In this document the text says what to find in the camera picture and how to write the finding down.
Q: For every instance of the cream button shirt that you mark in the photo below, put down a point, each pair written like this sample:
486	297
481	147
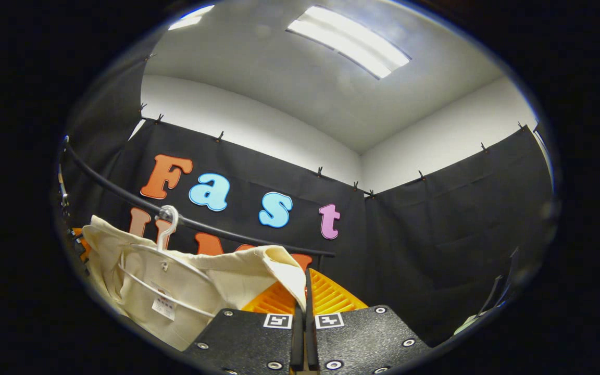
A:
237	276

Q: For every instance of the white shirt hanger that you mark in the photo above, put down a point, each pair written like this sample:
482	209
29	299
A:
164	240

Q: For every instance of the large ceiling light panel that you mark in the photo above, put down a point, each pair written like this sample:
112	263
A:
352	41

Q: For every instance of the black backdrop cloth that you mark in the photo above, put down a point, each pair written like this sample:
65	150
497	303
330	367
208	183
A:
435	234

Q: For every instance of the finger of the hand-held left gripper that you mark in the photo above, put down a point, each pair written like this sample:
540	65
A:
81	245

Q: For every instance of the black computer monitor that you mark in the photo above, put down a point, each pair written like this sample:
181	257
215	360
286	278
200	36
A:
498	291

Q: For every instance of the black clothes rail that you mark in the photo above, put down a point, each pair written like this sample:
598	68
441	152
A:
201	225

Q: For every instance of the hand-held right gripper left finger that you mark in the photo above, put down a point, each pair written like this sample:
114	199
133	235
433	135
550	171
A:
242	338

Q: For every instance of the white side table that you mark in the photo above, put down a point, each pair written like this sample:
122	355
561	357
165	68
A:
466	324

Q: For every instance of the small ceiling light panel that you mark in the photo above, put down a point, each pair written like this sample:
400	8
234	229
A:
190	18

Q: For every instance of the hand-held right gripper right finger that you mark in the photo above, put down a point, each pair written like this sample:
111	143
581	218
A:
362	338

